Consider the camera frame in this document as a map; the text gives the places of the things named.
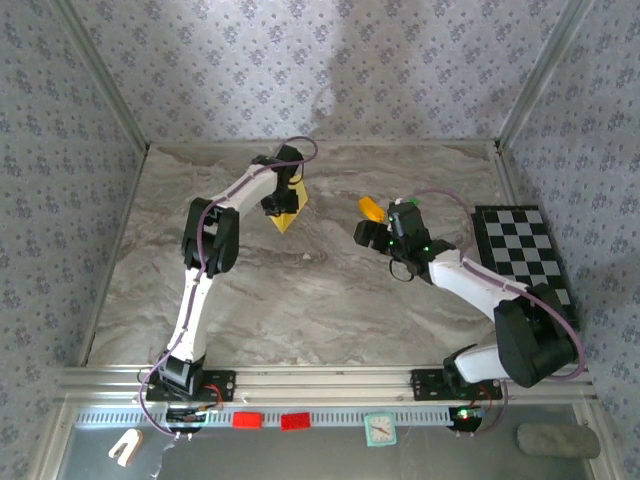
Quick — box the thin black right gripper cable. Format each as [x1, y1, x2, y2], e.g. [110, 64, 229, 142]
[388, 257, 418, 283]

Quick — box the aluminium frame post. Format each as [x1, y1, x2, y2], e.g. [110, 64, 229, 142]
[497, 0, 596, 149]
[49, 0, 151, 154]

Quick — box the white plastic clip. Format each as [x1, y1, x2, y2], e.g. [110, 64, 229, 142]
[108, 428, 144, 469]

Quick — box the red flat brick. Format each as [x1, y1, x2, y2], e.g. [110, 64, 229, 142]
[231, 411, 264, 430]
[279, 412, 312, 432]

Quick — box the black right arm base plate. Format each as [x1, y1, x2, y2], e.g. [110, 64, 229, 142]
[410, 368, 503, 401]

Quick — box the grey metal shelf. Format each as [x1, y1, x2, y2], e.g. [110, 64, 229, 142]
[54, 404, 609, 480]

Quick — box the circuit board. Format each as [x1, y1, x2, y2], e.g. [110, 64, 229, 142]
[166, 405, 211, 432]
[448, 405, 486, 431]

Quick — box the aluminium mounting rail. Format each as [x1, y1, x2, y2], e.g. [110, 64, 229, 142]
[54, 364, 599, 404]

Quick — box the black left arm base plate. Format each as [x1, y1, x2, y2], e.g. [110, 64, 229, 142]
[144, 368, 237, 404]

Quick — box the small mint clock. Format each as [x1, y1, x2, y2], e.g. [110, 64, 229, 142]
[363, 412, 398, 448]

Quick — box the left circuit board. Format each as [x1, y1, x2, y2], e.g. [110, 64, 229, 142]
[166, 405, 211, 432]

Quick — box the yellow toy block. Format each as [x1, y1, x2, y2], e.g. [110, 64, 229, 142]
[358, 196, 387, 223]

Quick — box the black white chessboard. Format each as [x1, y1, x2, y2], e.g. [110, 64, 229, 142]
[471, 204, 580, 332]

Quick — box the grey stone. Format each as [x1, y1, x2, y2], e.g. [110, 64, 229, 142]
[516, 423, 601, 460]

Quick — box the right circuit board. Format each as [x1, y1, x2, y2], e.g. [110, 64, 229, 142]
[448, 405, 486, 431]

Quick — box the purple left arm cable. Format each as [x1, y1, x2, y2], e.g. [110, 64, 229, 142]
[137, 135, 320, 441]

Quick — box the grey slotted cable duct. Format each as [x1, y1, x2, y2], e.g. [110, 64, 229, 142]
[73, 405, 481, 429]

